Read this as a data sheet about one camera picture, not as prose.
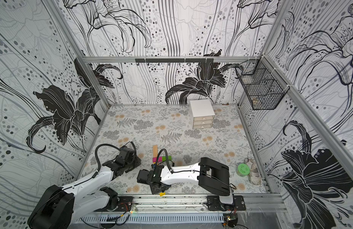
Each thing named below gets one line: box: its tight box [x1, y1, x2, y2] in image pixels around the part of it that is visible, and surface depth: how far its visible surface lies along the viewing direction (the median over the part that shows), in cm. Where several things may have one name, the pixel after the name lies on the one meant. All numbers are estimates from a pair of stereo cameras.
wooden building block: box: [152, 144, 158, 158], surface depth 94 cm
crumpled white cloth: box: [248, 157, 263, 186], surface depth 80 cm
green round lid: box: [237, 163, 251, 176], surface depth 81 cm
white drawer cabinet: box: [189, 98, 216, 130], surface depth 100 cm
